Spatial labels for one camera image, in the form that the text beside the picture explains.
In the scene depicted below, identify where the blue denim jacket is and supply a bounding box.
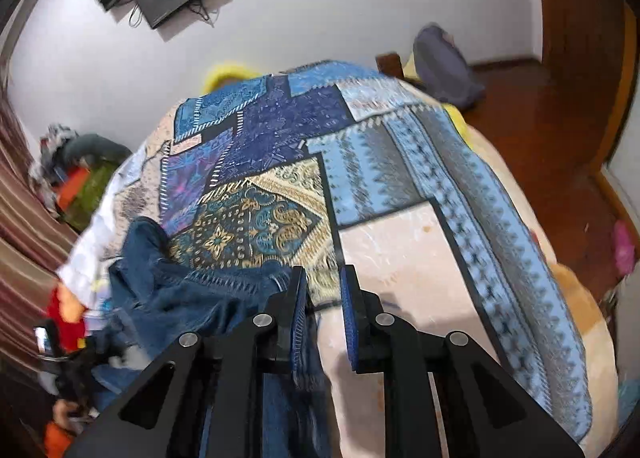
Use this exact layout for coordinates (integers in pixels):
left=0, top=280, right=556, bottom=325
left=92, top=217, right=335, bottom=458

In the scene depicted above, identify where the yellow pillow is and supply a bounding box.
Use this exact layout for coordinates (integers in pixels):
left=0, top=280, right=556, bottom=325
left=204, top=63, right=262, bottom=92

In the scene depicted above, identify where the pile of mixed clutter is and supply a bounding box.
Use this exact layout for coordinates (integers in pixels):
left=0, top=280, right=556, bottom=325
left=29, top=123, right=77, bottom=200

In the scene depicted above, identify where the cream fleece blanket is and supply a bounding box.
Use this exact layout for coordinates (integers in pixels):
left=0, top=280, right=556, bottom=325
left=320, top=108, right=622, bottom=458

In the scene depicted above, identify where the wooden bed post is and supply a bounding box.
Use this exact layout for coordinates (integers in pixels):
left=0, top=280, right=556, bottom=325
left=375, top=52, right=404, bottom=80

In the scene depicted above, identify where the red plush toy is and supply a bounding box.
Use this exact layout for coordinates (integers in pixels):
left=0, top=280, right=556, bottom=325
left=46, top=283, right=89, bottom=335

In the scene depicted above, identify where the grey stuffed cushion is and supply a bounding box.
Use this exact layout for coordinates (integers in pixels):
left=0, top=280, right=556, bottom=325
left=62, top=134, right=134, bottom=167

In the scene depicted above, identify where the white cloth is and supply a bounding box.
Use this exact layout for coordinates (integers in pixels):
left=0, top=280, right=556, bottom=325
left=55, top=158, right=167, bottom=310

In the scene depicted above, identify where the striped brown curtain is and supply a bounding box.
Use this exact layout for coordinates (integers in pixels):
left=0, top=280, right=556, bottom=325
left=0, top=98, right=82, bottom=389

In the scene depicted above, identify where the grey bag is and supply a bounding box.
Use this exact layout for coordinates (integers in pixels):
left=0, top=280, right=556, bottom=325
left=412, top=26, right=487, bottom=110

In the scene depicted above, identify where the blue patchwork blanket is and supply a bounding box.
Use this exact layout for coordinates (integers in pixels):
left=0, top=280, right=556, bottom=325
left=107, top=58, right=594, bottom=445

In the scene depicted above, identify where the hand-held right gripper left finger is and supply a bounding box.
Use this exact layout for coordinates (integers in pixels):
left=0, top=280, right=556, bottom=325
left=65, top=265, right=308, bottom=458

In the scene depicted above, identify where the black monitor cable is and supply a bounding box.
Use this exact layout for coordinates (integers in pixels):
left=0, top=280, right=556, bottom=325
left=187, top=0, right=222, bottom=28

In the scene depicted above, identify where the orange box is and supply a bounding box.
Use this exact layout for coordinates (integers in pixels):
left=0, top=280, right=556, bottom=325
left=55, top=165, right=94, bottom=212

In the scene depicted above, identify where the person's left hand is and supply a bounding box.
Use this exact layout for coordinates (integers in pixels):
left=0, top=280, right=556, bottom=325
left=52, top=399, right=85, bottom=428

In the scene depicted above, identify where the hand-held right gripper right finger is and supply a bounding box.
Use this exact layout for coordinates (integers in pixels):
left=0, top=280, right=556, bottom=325
left=340, top=264, right=587, bottom=458

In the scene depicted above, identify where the green storage box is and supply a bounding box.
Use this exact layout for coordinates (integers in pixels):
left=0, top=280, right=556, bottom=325
left=67, top=158, right=124, bottom=235

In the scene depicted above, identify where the wooden room door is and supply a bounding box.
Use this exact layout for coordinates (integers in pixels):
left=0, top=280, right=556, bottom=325
left=530, top=0, right=640, bottom=179

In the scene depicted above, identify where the pink plastic bag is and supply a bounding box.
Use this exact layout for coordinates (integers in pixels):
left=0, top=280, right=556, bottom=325
left=613, top=219, right=637, bottom=275

